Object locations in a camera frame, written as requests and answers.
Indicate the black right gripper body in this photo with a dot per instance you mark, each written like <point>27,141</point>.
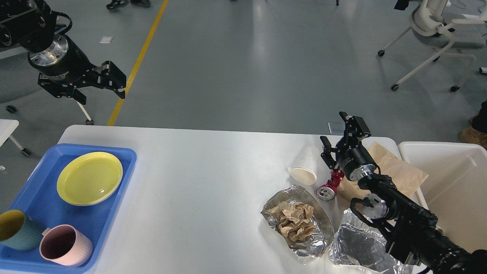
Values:
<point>354,161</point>

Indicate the yellow plastic plate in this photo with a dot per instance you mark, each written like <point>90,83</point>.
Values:
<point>95,171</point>

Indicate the grey office chair left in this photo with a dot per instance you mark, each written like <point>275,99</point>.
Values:
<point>20,89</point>

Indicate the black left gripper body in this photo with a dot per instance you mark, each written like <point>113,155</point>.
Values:
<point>61,64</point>

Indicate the crumpled brown paper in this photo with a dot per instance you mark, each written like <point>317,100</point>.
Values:
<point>294,220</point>

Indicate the crushed red soda can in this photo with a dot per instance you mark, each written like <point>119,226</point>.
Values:
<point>327,192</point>

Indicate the crumpled aluminium foil sheet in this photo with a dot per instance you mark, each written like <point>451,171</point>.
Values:
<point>362,248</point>

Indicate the brown paper bag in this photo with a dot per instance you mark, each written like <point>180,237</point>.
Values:
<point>406,177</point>

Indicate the blue plastic tray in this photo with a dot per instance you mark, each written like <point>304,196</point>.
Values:
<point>39,199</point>

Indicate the foil tray with paper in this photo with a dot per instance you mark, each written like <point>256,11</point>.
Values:
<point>323,236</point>

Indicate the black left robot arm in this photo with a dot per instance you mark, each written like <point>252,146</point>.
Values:
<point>31,24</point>

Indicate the pink ribbed mug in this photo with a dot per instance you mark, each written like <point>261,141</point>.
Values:
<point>65,245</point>

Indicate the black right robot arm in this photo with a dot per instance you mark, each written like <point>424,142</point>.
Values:
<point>409,229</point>

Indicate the white paper cup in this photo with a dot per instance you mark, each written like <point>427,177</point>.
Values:
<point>304,168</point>

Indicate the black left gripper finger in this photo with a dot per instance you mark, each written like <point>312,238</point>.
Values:
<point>107,76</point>
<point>71,92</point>

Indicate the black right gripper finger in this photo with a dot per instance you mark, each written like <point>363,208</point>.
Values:
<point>326,154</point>
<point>355,130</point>

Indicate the beige plastic bin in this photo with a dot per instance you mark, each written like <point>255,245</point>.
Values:
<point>456,188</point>

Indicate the teal yellow mug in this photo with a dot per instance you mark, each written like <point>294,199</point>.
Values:
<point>19,231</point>

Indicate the person in khaki trousers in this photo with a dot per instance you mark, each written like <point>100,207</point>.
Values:
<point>115,4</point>

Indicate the white side table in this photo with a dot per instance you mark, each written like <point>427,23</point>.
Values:
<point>7,127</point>

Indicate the white office chair right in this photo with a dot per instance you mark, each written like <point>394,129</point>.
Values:
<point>446,33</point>

